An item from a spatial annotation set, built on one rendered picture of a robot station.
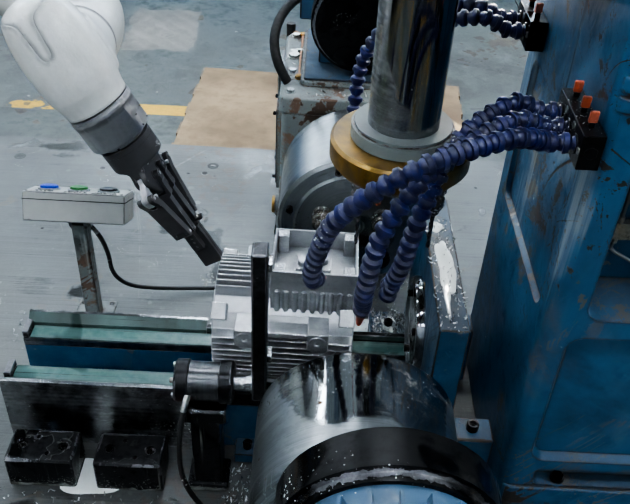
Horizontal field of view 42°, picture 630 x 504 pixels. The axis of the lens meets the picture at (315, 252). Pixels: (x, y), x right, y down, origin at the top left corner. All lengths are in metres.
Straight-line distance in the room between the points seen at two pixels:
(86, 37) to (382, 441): 0.66
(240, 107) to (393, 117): 2.65
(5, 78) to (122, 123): 3.25
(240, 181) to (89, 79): 0.90
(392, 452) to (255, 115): 3.00
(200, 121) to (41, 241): 1.82
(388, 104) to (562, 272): 0.28
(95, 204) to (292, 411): 0.60
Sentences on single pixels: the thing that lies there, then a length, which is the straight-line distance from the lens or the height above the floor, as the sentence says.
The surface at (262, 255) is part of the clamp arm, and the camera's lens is 0.97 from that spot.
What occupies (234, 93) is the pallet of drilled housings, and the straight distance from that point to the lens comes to 3.73.
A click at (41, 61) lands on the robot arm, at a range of 1.07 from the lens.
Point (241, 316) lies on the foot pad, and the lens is 1.15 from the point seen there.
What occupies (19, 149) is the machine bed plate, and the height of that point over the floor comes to 0.80.
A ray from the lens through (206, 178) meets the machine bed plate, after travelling 1.93.
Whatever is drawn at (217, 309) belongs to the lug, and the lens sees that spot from 1.14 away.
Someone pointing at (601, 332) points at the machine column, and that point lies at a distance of 1.05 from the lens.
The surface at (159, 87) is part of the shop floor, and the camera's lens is 4.13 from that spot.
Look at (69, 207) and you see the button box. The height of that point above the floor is 1.06.
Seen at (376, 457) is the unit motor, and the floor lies 1.37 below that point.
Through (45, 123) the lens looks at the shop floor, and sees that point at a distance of 3.89.
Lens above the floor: 1.85
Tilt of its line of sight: 38 degrees down
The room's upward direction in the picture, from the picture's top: 3 degrees clockwise
